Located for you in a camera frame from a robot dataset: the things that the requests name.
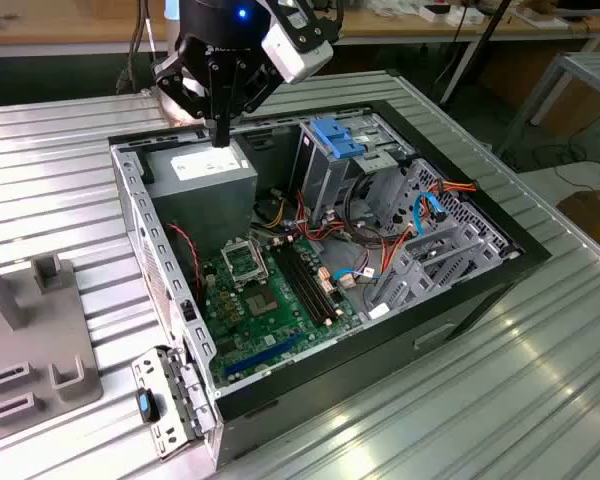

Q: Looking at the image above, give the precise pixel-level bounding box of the coloured wire bundle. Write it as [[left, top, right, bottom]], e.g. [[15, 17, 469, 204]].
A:
[[252, 187, 346, 249]]

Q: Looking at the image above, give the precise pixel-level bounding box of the red black fan wire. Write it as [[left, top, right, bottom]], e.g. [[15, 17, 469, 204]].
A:
[[164, 222, 204, 304]]

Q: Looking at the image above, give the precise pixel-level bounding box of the light blue board wire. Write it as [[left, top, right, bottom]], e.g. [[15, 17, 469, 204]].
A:
[[332, 267, 381, 289]]

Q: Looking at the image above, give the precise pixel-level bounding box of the wooden desk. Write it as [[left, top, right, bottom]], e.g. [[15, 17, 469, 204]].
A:
[[0, 0, 170, 59], [329, 0, 600, 109]]

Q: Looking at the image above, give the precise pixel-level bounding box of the metal socket cover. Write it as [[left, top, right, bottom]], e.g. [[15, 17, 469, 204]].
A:
[[220, 238, 271, 290]]

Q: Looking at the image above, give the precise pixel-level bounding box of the grey metal drive cage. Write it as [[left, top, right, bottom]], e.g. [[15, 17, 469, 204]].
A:
[[288, 112, 416, 219]]

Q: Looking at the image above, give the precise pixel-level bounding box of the blue data wire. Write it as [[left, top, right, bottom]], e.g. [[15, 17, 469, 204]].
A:
[[412, 192, 449, 237]]

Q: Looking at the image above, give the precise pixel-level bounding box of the grey metal disk bay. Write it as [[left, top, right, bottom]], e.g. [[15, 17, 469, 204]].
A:
[[368, 219, 511, 314]]

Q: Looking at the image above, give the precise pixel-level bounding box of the black cable loop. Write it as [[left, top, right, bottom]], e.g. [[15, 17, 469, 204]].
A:
[[343, 172, 386, 246]]

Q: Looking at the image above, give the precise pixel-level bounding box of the grey expansion card retainer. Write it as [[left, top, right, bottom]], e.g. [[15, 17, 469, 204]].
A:
[[131, 344, 217, 461]]

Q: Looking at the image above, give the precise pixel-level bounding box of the small white box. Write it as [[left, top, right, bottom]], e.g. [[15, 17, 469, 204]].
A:
[[447, 8, 484, 26]]

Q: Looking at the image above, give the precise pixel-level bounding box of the brown cardboard box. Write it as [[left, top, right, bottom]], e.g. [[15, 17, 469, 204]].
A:
[[554, 187, 600, 256]]

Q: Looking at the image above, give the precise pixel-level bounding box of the orange red power wire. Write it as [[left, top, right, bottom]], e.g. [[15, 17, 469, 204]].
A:
[[379, 178, 479, 281]]

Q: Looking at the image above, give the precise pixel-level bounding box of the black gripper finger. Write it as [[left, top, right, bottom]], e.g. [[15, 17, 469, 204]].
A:
[[152, 47, 222, 149], [220, 59, 281, 149]]

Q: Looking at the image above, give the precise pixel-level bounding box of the black RAM slot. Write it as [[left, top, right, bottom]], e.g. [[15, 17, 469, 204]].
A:
[[278, 244, 330, 326], [285, 243, 336, 323], [272, 245, 324, 329], [292, 241, 342, 320]]

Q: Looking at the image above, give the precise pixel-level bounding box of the grey power supply unit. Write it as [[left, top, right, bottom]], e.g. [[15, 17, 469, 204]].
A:
[[143, 138, 259, 261]]

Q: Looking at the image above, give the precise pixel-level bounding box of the green motherboard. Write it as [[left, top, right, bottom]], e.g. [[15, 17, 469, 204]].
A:
[[199, 234, 366, 389]]

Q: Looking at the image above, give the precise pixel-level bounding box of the grey part rack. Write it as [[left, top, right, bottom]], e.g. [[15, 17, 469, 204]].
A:
[[0, 234, 105, 449]]

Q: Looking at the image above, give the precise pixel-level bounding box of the black open PC case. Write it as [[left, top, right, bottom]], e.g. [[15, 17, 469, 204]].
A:
[[107, 99, 552, 471]]

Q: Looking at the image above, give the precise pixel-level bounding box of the blue black latch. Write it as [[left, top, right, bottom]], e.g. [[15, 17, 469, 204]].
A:
[[134, 388, 162, 425]]

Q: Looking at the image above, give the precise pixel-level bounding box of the blue expansion slot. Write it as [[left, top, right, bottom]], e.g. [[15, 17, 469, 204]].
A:
[[223, 333, 303, 377]]

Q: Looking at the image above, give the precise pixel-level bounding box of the CPU socket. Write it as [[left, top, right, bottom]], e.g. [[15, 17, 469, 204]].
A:
[[243, 285, 283, 319]]

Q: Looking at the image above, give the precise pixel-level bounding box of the blue plastic drive latch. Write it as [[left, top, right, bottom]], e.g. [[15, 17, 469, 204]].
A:
[[309, 117, 369, 160]]

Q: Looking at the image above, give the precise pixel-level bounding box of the black tripod pole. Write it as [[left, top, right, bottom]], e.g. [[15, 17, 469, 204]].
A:
[[437, 0, 514, 106]]

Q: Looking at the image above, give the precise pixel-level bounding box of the grey metal frame table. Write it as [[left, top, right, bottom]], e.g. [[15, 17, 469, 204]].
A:
[[494, 49, 600, 164]]

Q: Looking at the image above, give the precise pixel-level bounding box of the white box black lid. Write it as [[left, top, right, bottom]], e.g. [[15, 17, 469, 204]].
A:
[[418, 2, 454, 24]]

